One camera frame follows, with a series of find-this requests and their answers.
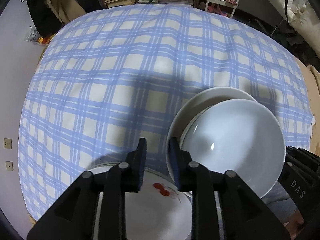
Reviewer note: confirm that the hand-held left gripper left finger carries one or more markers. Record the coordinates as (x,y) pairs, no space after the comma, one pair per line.
(140,167)

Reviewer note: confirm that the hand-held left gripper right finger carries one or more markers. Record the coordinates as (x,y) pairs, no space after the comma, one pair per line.
(176,167)

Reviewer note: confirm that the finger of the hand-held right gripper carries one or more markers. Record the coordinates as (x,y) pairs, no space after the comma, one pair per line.
(305,160)

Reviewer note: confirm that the white cherry print plate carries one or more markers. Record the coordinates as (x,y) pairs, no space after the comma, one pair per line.
(155,212)

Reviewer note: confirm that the large white cartoon print bowl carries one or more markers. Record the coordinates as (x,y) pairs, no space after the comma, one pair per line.
(182,120)

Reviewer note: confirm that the small white red band bowl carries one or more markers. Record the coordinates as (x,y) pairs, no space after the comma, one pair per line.
(232,142)

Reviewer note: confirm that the grey clothing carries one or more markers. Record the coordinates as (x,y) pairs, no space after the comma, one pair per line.
(280,195)

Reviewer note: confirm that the brown flower blanket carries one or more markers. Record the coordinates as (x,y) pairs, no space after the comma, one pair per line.
(312,80)

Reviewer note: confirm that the blue checked cloth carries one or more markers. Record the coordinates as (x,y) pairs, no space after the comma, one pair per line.
(100,80)

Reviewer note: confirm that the white patterned plastic bag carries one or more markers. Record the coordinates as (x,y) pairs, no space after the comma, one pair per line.
(32,33)

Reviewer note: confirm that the black trousers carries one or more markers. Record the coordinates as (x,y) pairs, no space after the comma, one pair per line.
(42,15)

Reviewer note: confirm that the white wall socket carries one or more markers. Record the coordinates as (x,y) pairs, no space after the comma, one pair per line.
(9,166)
(7,143)

